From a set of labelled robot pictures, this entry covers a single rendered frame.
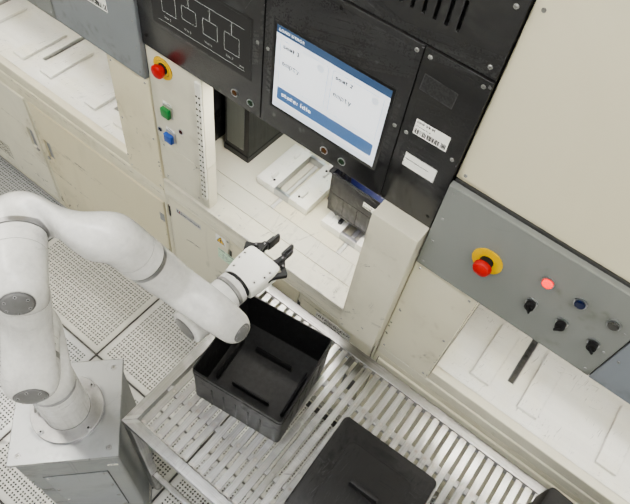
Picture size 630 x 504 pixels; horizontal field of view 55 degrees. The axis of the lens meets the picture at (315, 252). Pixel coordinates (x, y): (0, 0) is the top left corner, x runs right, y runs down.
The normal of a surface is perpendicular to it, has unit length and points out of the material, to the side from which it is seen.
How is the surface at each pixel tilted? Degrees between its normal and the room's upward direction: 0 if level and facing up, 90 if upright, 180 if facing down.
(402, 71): 90
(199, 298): 33
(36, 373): 63
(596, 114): 90
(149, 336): 0
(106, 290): 0
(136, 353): 0
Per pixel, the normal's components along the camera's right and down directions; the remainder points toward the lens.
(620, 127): -0.61, 0.62
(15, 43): 0.11, -0.56
